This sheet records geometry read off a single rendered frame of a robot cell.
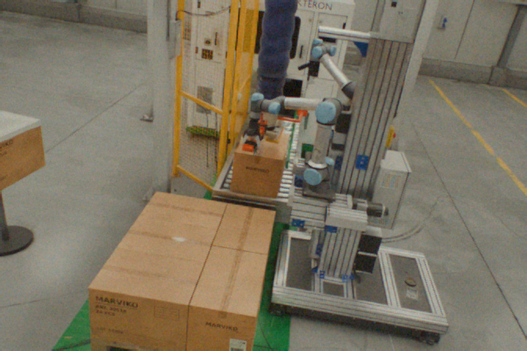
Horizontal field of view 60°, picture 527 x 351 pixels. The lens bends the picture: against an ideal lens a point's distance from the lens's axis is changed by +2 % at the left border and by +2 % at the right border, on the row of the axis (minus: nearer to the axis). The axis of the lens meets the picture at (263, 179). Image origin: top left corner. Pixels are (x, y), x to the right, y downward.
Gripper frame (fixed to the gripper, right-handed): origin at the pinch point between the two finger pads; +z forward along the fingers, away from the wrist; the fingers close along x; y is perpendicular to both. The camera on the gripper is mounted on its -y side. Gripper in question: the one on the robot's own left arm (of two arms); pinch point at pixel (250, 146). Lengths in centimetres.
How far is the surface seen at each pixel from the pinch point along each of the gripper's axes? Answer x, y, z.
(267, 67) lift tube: 3, 49, -41
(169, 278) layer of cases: 30, -65, 70
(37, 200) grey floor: 209, 61, 126
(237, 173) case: 17, 50, 49
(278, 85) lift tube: -6, 52, -29
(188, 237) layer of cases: 33, -19, 70
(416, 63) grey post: -144, 337, -7
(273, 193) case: -15, 52, 62
